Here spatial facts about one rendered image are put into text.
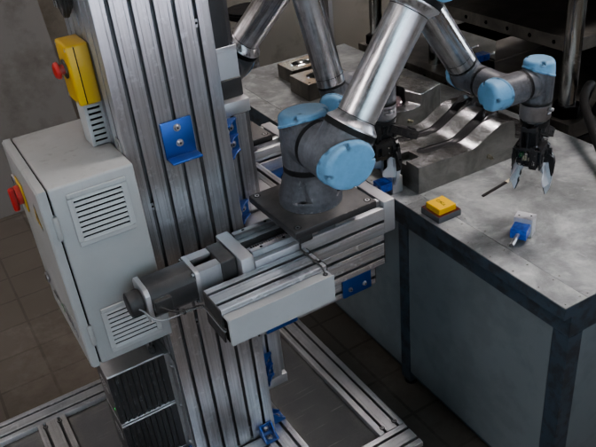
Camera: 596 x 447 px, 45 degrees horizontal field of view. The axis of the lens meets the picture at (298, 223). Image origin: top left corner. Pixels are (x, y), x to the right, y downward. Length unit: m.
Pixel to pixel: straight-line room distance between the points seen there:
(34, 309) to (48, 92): 1.37
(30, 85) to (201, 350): 2.60
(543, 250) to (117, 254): 1.06
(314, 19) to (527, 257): 0.81
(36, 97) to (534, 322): 3.08
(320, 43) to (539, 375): 1.04
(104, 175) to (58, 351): 1.67
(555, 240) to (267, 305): 0.83
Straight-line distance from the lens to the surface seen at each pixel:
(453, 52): 1.75
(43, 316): 3.36
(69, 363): 3.05
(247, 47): 2.08
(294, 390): 2.38
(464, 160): 2.24
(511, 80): 1.74
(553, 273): 1.87
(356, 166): 1.47
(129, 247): 1.63
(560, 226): 2.05
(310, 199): 1.63
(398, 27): 1.47
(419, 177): 2.15
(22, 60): 4.25
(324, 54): 1.88
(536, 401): 2.11
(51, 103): 4.26
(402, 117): 2.52
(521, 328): 2.00
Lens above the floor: 1.88
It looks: 31 degrees down
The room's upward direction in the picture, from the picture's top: 6 degrees counter-clockwise
